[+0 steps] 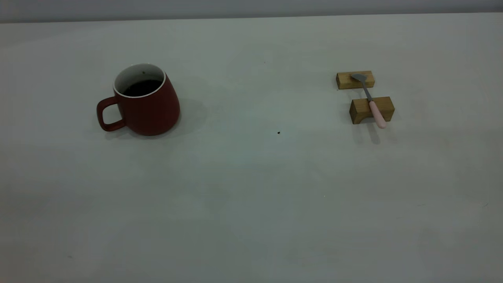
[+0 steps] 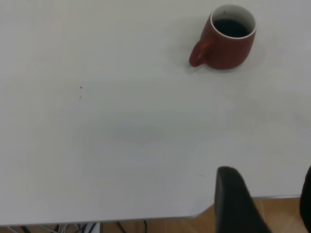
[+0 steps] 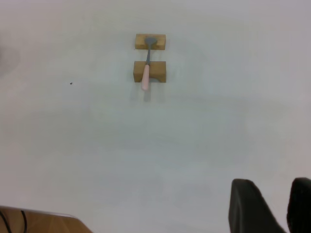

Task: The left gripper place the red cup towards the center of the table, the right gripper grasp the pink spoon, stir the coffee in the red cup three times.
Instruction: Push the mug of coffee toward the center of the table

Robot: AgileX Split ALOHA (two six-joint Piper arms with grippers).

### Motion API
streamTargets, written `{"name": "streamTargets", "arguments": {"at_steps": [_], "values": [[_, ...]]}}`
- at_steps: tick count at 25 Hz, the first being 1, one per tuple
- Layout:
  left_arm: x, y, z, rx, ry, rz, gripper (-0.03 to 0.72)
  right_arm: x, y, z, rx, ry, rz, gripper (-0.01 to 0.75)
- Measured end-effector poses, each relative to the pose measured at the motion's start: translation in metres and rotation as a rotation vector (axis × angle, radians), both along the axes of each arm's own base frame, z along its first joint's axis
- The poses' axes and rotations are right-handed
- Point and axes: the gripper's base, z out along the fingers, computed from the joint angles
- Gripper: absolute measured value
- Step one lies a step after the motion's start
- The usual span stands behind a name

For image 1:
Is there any dark red ceramic mug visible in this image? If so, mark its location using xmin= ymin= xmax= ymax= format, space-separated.
xmin=97 ymin=63 xmax=181 ymax=136

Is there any metal spoon with pink handle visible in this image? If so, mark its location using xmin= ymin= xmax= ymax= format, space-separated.
xmin=351 ymin=73 xmax=387 ymax=129

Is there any arch-shaped wooden block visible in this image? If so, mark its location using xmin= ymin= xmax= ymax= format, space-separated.
xmin=349 ymin=96 xmax=395 ymax=125

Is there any flat rectangular wooden block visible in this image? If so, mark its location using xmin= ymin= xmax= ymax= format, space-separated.
xmin=336 ymin=70 xmax=375 ymax=90

